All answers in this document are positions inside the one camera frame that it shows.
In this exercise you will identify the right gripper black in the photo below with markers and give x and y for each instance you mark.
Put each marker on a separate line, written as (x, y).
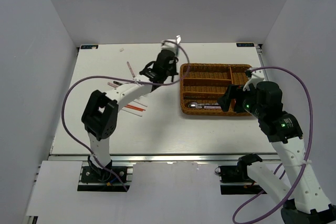
(234, 92)

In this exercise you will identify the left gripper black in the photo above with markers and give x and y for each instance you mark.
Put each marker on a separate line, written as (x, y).
(173, 73)

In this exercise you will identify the knife with black handle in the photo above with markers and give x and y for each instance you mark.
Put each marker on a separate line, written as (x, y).
(178, 40)

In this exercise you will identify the knife with pink handle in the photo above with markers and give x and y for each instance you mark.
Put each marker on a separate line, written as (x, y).
(131, 70)

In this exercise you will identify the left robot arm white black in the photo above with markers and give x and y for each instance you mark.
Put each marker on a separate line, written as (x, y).
(101, 112)

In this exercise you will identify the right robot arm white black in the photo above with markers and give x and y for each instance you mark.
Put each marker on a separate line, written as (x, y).
(304, 200)

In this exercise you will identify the woven wicker cutlery tray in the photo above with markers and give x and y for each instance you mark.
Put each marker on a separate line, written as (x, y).
(206, 83)

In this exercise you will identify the white chopstick upper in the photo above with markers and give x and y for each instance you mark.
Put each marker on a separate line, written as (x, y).
(140, 103)

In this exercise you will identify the white chopstick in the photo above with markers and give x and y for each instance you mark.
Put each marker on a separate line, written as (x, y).
(136, 114)
(140, 103)

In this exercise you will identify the orange chopstick upper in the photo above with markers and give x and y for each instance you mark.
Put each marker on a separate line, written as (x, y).
(136, 107)

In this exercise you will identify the orange chopstick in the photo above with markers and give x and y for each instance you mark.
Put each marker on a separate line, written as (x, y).
(136, 107)

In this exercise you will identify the orange chopstick lower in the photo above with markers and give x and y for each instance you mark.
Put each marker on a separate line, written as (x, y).
(134, 108)

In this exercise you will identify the white chopstick lower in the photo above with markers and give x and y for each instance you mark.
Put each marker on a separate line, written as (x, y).
(136, 114)

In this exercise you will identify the blue label left corner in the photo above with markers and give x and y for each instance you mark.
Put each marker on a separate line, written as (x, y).
(89, 47)

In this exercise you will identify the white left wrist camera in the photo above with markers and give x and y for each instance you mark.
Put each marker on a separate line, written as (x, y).
(169, 44)

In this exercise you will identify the fork with pink handle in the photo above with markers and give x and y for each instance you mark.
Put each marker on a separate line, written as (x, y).
(114, 85)

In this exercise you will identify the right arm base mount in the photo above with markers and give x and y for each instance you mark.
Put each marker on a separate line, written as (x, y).
(233, 183)

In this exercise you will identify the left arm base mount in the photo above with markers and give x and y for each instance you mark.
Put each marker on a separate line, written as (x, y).
(90, 181)

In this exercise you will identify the aluminium rail front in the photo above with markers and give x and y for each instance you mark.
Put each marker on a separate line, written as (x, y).
(153, 158)

